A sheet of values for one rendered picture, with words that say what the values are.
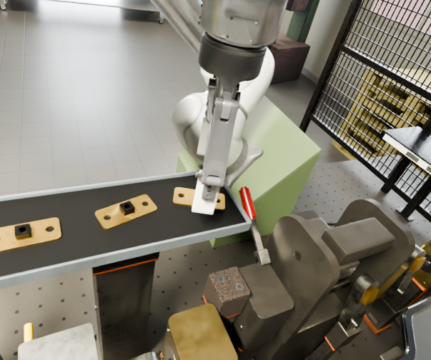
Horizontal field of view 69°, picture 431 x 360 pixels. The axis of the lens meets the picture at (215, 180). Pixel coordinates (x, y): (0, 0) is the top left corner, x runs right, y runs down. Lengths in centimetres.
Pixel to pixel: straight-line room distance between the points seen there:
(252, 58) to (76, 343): 38
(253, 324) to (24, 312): 60
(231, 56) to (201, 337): 36
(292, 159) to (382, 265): 45
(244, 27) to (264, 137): 74
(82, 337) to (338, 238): 37
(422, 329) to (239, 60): 61
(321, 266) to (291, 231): 7
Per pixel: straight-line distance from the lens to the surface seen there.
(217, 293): 49
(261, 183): 97
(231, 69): 36
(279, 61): 425
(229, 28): 34
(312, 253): 49
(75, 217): 48
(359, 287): 61
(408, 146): 132
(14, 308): 96
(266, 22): 35
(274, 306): 53
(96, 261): 44
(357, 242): 52
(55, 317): 93
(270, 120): 109
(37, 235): 47
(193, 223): 48
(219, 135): 35
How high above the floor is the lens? 151
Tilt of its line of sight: 39 degrees down
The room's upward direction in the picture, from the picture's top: 14 degrees clockwise
